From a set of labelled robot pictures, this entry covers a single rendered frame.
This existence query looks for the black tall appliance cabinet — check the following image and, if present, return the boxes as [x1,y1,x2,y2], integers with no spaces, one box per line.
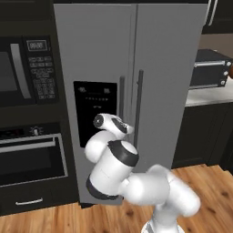
[0,0,81,218]

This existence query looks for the grey fridge door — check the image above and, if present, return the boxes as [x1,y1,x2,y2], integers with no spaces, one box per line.
[132,3,209,175]

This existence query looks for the silver oven door handle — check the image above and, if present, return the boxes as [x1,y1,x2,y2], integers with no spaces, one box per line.
[0,139,57,155]

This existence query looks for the dark freezer door handle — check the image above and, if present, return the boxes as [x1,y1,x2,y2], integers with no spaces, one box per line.
[118,76,127,120]

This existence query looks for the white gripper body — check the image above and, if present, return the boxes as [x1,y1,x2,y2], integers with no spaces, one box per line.
[121,120,136,136]

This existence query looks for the silver drawer handle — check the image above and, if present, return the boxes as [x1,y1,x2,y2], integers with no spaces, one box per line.
[15,198,45,207]

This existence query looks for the silver microwave door handle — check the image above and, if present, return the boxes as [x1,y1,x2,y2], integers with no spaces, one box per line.
[10,43,33,100]

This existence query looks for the black wall cupboards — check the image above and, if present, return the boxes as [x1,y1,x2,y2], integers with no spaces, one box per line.
[202,0,233,35]

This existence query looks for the grey freezer door with dispenser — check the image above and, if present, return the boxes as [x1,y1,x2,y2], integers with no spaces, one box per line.
[53,3,137,206]

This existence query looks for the dark fridge door handle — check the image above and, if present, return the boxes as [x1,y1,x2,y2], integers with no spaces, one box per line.
[133,69,145,149]

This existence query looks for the black microwave oven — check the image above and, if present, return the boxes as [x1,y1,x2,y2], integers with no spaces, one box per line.
[0,35,60,109]

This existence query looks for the black toaster oven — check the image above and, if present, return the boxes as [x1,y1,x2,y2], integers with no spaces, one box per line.
[188,48,233,91]

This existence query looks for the black built-in oven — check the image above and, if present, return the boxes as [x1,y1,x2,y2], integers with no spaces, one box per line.
[0,122,69,188]

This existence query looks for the black drawer front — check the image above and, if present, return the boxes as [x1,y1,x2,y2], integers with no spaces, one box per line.
[0,183,71,217]

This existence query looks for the black base cupboards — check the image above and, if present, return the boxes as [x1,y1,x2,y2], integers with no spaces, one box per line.
[171,102,233,175]

